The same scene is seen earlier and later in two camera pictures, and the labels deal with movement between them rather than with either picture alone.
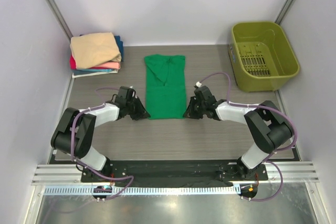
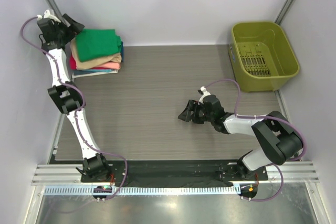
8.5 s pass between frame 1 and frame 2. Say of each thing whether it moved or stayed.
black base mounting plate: stayed
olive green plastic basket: stayed
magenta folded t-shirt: stayed
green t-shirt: moved
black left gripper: moved
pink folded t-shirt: stayed
